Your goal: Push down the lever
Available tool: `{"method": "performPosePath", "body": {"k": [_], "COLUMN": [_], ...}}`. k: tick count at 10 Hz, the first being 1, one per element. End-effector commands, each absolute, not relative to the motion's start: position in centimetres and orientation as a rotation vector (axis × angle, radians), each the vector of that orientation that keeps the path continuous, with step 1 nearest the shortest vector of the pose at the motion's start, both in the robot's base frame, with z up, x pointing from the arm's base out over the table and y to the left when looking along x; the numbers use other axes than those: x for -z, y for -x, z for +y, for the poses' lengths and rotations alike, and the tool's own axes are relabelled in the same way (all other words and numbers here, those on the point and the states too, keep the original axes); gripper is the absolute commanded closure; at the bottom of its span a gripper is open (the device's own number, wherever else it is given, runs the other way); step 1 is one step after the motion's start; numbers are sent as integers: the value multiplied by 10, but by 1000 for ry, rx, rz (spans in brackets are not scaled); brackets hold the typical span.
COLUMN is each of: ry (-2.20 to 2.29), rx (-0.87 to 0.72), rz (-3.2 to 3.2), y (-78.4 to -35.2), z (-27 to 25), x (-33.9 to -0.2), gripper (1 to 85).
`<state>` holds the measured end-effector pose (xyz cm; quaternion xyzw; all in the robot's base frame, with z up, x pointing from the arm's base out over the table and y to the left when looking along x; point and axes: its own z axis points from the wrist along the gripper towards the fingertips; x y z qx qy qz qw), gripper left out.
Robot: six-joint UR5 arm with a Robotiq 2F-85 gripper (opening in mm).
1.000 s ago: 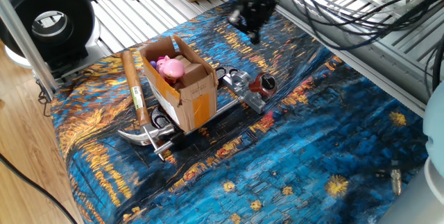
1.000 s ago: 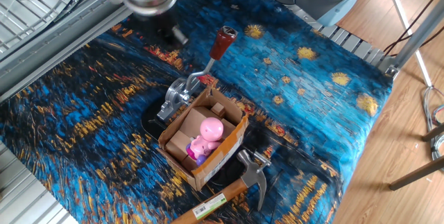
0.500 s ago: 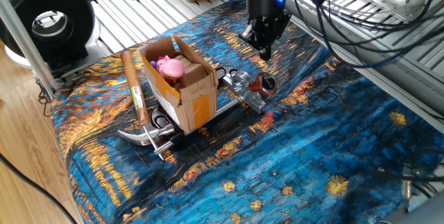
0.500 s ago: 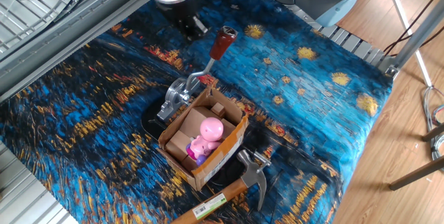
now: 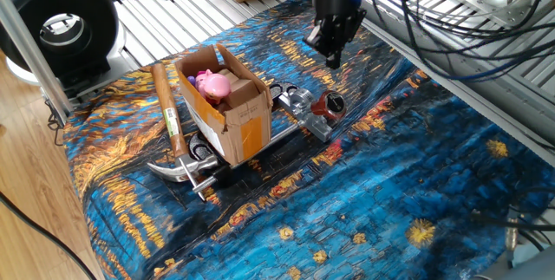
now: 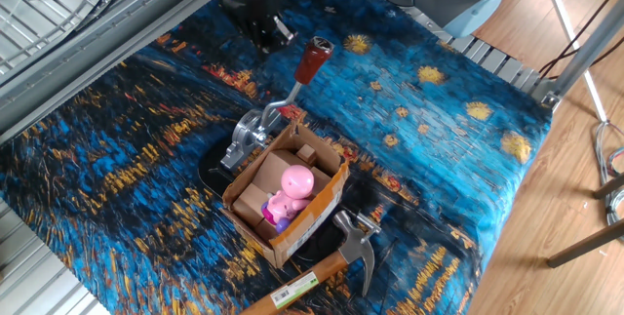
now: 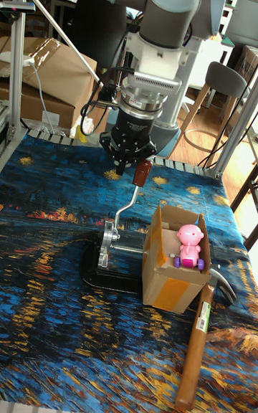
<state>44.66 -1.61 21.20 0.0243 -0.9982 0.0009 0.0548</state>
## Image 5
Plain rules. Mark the aluminium frame post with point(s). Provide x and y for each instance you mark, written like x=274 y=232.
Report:
x=30 y=50

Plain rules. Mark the brown inner carton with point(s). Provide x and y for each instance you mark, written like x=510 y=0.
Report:
x=243 y=91

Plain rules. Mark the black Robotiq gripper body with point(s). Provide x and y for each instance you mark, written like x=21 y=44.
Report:
x=338 y=0

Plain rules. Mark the open cardboard box orange tape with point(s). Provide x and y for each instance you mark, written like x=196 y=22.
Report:
x=243 y=128

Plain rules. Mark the silver lever with red grip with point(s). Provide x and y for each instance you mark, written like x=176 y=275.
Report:
x=323 y=107

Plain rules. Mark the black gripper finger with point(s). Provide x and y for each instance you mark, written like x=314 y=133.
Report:
x=347 y=28
x=323 y=39

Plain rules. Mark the starry night painted cloth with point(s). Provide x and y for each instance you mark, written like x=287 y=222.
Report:
x=390 y=184

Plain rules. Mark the pink pig toy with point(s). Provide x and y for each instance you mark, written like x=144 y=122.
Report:
x=214 y=86

